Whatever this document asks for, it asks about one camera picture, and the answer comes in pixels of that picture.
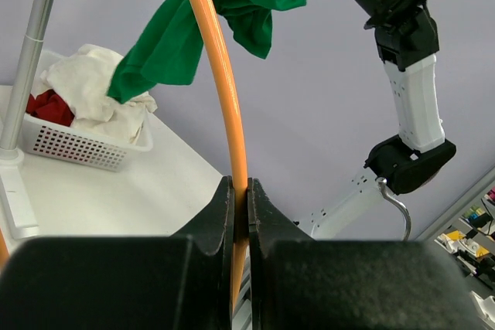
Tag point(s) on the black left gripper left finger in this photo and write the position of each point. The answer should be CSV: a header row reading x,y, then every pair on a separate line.
x,y
180,281

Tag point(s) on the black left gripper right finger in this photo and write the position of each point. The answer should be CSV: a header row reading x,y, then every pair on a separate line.
x,y
301,283

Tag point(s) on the red t shirt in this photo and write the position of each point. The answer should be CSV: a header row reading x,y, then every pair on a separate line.
x,y
49,106

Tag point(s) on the beige t shirt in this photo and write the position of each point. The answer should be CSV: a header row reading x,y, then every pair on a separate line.
x,y
82,81

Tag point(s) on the orange hanger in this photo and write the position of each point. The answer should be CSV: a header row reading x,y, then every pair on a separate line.
x,y
169,50

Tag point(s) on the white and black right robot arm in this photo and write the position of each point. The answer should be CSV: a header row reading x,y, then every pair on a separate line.
x,y
407,42

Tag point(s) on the white plastic basket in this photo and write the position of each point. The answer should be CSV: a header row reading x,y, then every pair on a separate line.
x,y
68,144

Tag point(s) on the silver clothes rack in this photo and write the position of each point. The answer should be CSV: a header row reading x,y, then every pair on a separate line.
x,y
16,205

